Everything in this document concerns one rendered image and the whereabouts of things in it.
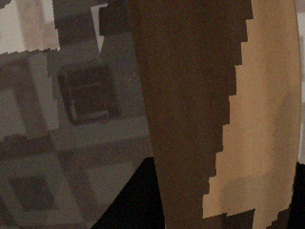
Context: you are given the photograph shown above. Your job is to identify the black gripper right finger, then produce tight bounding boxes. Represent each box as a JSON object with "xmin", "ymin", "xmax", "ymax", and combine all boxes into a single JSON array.
[{"xmin": 287, "ymin": 163, "xmax": 305, "ymax": 229}]

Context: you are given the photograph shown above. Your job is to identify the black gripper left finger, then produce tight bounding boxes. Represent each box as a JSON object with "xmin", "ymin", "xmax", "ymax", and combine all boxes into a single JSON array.
[{"xmin": 89, "ymin": 157, "xmax": 165, "ymax": 229}]

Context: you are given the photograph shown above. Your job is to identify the brown wooden board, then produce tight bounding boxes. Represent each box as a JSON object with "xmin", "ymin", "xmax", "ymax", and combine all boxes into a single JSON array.
[{"xmin": 127, "ymin": 0, "xmax": 302, "ymax": 229}]

